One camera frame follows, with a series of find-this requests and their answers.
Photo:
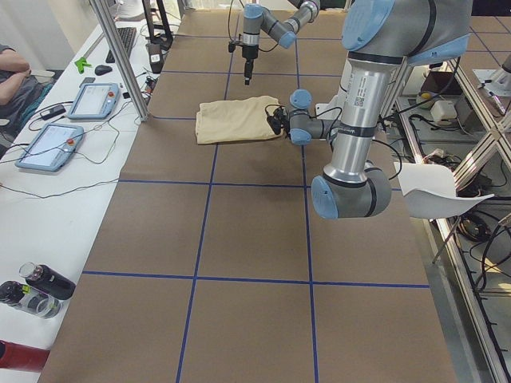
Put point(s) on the white paper sheet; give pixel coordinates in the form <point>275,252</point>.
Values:
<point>429,191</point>

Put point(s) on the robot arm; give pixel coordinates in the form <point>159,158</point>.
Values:
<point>257,18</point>
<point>378,36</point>

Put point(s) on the black keyboard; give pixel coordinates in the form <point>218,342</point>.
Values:
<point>128,36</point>

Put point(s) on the upper teach pendant tablet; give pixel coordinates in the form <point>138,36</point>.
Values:
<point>94,101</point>

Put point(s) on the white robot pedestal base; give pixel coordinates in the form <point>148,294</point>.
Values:
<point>330,110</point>

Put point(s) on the green plastic clip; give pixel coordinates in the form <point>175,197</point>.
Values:
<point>82,64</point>

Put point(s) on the black computer mouse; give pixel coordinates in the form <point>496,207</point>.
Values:
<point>101,70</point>

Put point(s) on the lower teach pendant tablet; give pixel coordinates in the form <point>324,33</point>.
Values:
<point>52,147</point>

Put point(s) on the seated person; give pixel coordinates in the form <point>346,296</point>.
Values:
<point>21,92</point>

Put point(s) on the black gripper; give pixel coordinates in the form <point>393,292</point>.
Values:
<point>283,133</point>
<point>250,53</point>

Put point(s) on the beige long-sleeve graphic shirt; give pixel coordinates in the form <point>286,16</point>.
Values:
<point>232,121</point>

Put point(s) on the clear plastic bottle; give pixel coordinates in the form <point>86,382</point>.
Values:
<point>29,300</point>

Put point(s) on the black water bottle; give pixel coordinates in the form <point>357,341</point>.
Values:
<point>46,279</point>

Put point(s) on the teach pendant tablet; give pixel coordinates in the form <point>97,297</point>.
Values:
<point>94,101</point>
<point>52,147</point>

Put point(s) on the aluminium frame post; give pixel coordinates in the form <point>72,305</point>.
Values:
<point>113,38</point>

